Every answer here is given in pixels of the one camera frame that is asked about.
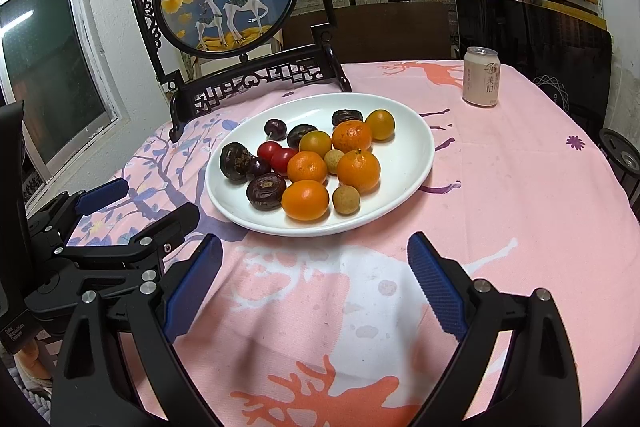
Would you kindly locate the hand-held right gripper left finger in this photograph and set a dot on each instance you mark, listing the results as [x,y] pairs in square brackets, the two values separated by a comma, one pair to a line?
[192,289]

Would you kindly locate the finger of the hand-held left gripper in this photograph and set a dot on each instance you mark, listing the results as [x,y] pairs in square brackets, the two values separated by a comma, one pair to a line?
[170,224]
[102,197]

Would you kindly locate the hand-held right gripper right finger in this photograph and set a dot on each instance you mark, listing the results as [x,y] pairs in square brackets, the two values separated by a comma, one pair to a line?
[437,289]

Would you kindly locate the dark water chestnut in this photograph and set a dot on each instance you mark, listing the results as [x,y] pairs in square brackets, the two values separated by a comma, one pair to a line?
[347,117]
[266,191]
[236,162]
[300,134]

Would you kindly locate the dark red cherry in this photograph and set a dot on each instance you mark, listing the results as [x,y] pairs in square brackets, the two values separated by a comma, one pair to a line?
[259,168]
[275,128]

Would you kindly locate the red cherry tomato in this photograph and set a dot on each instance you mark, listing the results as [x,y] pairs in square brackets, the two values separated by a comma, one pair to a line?
[284,159]
[269,150]

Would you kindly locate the tan longan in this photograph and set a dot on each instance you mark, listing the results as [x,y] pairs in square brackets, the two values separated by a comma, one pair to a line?
[346,200]
[334,160]

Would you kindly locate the white oval plate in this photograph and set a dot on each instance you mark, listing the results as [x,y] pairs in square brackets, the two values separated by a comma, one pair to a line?
[400,167]

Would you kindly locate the orange mandarin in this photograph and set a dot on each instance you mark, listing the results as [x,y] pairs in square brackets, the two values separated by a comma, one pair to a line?
[352,137]
[358,170]
[307,167]
[305,200]

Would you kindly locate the person's left hand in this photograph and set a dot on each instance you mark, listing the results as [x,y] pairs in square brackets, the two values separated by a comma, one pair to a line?
[32,364]

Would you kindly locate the white framed window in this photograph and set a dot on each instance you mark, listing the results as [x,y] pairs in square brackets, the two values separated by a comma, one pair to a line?
[45,67]

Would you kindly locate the yellowish orange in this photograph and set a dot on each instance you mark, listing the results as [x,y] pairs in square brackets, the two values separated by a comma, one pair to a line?
[315,143]
[380,124]

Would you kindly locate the pale drink can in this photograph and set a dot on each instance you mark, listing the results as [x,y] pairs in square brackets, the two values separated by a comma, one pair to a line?
[481,77]

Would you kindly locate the black round object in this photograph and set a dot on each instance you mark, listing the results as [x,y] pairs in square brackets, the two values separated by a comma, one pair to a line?
[620,154]

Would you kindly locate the brown wooden board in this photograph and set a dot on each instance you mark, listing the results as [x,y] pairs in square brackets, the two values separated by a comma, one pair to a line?
[380,32]

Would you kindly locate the black glossy panel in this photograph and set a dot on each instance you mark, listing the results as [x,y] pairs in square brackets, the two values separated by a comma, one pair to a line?
[530,42]

